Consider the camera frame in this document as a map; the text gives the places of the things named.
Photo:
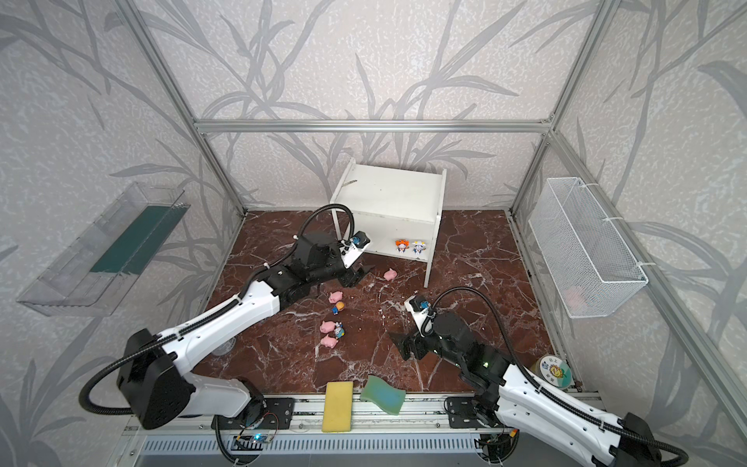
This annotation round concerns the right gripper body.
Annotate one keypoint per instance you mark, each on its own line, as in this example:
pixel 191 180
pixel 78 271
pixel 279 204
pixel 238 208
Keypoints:
pixel 417 341

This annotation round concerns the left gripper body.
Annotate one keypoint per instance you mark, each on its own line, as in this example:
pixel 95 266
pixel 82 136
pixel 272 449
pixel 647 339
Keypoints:
pixel 347 274

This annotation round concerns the yellow hooded blue cat figurine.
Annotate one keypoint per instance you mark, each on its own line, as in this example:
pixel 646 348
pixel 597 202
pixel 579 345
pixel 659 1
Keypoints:
pixel 338 307

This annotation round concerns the orange crab blue cat figurine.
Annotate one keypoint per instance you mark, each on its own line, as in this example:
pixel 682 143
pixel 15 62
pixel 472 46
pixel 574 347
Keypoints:
pixel 402 245

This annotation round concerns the white hooded blue cat figurine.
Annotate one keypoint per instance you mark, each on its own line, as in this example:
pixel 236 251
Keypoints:
pixel 418 247

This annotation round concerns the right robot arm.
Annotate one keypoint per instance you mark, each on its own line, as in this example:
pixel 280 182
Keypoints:
pixel 507 394

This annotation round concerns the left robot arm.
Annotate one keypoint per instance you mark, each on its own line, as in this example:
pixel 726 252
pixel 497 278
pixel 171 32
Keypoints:
pixel 154 380

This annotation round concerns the pink pig toy near shelf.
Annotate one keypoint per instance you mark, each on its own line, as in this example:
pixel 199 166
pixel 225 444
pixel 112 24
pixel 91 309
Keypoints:
pixel 390 274

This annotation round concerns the white two-tier metal shelf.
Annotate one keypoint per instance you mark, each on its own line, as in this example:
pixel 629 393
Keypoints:
pixel 391 204

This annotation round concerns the pink pig toy upper cluster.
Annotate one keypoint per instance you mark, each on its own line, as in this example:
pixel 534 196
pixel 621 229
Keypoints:
pixel 335 297

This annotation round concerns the pink pig toy cluster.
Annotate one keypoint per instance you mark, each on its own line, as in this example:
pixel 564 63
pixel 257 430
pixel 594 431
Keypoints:
pixel 335 297
pixel 327 327
pixel 329 342

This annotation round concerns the pink pig toy middle cluster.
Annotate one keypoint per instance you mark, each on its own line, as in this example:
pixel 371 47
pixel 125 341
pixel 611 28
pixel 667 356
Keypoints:
pixel 327 327

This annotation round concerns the green sponge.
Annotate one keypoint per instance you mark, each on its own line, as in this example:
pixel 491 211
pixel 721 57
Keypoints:
pixel 386 397

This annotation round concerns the pink pig toy lower cluster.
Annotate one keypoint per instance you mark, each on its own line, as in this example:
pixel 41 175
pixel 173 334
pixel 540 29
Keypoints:
pixel 329 342

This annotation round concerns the yellow sponge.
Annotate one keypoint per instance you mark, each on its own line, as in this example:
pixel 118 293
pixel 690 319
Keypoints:
pixel 337 417

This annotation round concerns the silver metal can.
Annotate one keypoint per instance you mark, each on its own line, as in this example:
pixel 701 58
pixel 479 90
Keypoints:
pixel 225 348

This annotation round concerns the green tape roll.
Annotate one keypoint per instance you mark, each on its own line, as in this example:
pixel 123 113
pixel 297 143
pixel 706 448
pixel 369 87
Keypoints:
pixel 554 370

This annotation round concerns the pink item in basket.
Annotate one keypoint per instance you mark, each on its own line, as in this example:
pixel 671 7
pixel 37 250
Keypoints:
pixel 575 299

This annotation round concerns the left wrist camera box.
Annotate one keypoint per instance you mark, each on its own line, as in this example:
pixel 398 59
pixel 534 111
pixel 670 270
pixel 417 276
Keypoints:
pixel 352 249

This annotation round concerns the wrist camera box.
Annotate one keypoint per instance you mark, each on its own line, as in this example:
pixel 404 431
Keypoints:
pixel 352 249
pixel 422 313

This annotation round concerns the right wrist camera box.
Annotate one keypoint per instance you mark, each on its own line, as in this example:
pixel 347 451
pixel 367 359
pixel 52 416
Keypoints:
pixel 422 313

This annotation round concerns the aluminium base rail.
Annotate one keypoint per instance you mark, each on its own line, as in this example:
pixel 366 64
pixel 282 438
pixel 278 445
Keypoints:
pixel 420 413

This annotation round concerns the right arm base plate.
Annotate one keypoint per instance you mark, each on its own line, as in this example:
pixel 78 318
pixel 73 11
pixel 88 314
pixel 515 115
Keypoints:
pixel 467 412

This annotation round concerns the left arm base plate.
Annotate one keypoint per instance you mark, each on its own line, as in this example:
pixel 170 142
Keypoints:
pixel 262 413

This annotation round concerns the white wire mesh basket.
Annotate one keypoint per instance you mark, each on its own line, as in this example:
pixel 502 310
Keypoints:
pixel 582 247

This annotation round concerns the clear plastic wall bin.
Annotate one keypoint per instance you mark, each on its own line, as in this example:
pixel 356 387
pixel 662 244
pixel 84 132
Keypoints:
pixel 92 276

